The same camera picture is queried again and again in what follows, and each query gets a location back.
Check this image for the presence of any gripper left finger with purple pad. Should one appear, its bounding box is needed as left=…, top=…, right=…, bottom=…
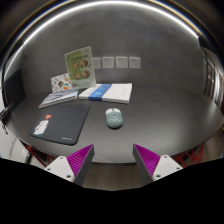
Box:
left=45, top=144, right=95, bottom=186

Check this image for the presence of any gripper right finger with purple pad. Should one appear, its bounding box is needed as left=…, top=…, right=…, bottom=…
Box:
left=133, top=144, right=182, bottom=185

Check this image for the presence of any black mouse pad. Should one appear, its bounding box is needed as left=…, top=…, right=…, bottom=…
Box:
left=30, top=104, right=90, bottom=146

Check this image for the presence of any pale green computer mouse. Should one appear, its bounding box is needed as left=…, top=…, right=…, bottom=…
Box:
left=105, top=108, right=123, bottom=129

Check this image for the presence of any grey patterned magazine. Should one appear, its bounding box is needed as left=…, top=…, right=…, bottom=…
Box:
left=39, top=89, right=78, bottom=108

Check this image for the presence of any white book with blue band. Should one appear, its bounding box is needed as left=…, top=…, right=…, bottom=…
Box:
left=78, top=83, right=132, bottom=104

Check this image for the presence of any small illustrated card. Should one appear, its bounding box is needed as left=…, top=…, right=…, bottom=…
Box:
left=51, top=73, right=72, bottom=92

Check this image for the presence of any green food menu card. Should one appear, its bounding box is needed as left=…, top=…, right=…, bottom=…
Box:
left=65, top=47, right=96, bottom=89

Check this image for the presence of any red table frame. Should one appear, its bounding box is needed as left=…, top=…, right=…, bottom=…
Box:
left=172, top=145, right=204, bottom=168

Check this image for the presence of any white wall socket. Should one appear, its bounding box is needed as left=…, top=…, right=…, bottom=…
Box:
left=116, top=56, right=128, bottom=68
left=129, top=57, right=141, bottom=69
left=102, top=56, right=114, bottom=69
left=92, top=58, right=101, bottom=69

